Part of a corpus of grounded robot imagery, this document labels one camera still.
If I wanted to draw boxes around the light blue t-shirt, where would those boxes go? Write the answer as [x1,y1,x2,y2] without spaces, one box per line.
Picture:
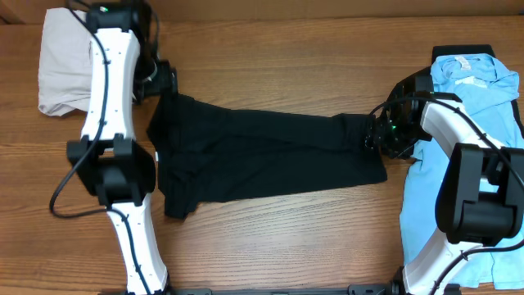
[399,52,524,291]

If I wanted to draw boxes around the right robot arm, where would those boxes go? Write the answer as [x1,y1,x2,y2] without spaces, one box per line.
[365,69,523,294]

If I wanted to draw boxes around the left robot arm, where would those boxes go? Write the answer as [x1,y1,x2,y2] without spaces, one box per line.
[57,1,177,294]

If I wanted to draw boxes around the beige folded trousers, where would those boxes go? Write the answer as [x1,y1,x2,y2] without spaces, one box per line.
[38,7,140,117]

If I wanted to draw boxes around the black t-shirt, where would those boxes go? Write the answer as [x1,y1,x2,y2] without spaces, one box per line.
[147,94,387,220]

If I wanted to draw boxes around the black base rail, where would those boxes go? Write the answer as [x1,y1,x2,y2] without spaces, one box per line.
[154,281,407,295]

